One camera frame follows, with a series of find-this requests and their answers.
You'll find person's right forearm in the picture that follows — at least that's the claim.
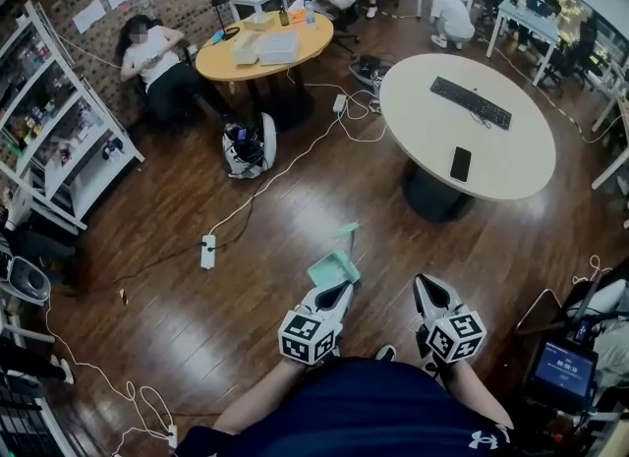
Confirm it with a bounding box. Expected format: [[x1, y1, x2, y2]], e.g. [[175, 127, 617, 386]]
[[441, 360, 516, 430]]

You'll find cream tissue box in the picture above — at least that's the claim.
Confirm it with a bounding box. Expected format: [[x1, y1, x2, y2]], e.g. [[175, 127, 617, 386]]
[[243, 12, 272, 32]]

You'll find person's dark shirt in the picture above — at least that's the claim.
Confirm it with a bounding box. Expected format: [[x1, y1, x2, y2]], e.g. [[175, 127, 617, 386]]
[[174, 356, 515, 457]]

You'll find green dustpan with metal handle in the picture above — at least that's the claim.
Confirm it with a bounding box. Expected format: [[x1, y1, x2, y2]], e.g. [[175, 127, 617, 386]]
[[307, 218, 363, 295]]

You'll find metal frame chair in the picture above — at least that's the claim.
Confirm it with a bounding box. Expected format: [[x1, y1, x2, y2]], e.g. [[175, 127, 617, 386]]
[[515, 287, 566, 348]]

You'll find white flat box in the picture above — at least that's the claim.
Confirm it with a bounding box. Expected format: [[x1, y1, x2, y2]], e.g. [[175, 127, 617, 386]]
[[230, 31, 265, 68], [257, 30, 300, 67]]

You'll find black office chair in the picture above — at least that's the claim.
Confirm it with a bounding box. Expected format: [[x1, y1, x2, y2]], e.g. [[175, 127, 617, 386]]
[[538, 17, 608, 97]]

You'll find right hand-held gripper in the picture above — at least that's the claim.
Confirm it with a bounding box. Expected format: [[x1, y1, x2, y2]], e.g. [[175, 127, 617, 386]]
[[413, 272, 488, 366]]

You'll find white shelf rack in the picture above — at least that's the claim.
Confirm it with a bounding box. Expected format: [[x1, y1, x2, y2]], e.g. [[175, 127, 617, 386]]
[[0, 0, 146, 236]]

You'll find white round table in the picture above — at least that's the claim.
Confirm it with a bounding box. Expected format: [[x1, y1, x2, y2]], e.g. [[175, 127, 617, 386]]
[[378, 53, 558, 224]]

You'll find white equipment backpack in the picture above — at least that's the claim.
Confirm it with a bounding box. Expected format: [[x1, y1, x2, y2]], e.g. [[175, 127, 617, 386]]
[[221, 111, 278, 180]]

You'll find white looped cord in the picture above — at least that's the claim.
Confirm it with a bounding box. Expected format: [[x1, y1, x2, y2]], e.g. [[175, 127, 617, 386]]
[[571, 254, 614, 290]]

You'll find black keyboard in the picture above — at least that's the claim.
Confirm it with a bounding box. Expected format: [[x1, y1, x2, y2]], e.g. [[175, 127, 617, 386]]
[[429, 75, 514, 131]]

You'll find cluster of bottles and snacks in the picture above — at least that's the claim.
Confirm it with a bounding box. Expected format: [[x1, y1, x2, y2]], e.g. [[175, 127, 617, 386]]
[[0, 41, 124, 171]]

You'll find black phone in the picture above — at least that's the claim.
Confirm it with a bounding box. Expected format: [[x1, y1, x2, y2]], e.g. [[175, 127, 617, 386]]
[[449, 145, 473, 184]]

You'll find black floor bag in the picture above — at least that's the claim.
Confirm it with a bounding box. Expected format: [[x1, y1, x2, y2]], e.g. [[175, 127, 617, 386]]
[[348, 54, 394, 88]]

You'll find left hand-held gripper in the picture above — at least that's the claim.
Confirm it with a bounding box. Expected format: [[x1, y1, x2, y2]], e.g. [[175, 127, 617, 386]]
[[276, 281, 356, 367]]

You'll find black tablet screen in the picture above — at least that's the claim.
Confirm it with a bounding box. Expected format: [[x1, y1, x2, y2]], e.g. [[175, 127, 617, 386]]
[[526, 339, 600, 411]]

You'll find person's left forearm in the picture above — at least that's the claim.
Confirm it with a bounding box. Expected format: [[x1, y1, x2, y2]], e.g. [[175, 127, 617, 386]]
[[210, 359, 311, 437]]

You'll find grey oval device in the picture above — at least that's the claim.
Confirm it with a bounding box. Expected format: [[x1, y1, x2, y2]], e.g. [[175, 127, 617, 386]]
[[9, 256, 53, 305]]

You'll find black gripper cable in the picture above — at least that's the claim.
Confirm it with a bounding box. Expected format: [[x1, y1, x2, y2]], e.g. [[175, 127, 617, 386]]
[[421, 355, 444, 388]]

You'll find round wooden table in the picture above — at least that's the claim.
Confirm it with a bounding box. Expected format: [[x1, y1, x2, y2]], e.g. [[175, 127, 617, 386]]
[[195, 11, 336, 132]]

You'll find white power cable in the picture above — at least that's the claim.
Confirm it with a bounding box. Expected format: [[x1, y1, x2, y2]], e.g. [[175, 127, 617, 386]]
[[210, 90, 389, 246]]

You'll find thin white cord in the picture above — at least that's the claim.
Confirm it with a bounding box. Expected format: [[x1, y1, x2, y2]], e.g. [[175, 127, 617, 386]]
[[43, 292, 178, 446]]

